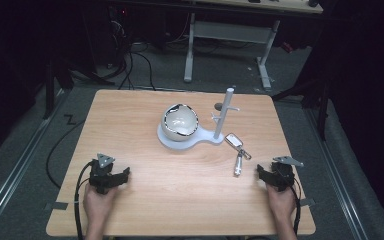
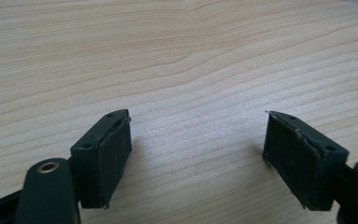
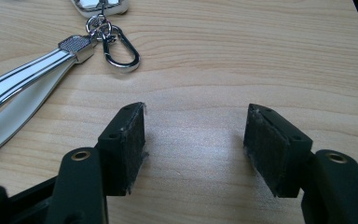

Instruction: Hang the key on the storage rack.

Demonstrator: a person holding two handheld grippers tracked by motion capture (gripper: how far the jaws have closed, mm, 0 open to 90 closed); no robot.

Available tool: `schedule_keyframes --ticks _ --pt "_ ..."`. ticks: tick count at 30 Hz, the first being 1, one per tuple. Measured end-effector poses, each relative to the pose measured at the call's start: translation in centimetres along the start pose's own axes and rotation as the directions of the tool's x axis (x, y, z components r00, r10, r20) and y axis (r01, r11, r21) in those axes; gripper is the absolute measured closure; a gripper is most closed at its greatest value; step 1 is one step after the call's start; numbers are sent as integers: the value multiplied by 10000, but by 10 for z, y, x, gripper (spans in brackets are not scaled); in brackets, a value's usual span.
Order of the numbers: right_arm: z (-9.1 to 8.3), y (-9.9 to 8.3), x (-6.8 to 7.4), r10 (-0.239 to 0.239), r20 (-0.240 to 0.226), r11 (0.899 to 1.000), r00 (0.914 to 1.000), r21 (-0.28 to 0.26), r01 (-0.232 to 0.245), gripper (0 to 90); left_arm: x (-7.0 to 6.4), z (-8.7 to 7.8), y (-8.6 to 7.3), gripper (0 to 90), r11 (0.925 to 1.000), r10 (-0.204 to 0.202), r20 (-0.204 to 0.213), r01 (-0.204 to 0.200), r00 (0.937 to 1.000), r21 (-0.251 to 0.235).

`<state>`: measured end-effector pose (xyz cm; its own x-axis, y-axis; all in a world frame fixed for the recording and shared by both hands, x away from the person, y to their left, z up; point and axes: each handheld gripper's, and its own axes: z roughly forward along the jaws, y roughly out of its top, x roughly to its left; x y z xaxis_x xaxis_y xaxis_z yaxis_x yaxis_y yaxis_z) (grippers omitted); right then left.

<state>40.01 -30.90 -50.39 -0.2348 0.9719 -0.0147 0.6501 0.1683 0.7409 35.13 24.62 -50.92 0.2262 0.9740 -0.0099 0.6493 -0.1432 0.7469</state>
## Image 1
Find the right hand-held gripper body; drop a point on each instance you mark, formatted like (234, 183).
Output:
(282, 175)

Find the person's right hand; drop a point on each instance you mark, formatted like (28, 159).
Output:
(281, 202)

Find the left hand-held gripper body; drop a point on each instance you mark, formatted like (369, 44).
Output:
(100, 173)

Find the person's left hand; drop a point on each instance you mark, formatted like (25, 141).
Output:
(97, 204)

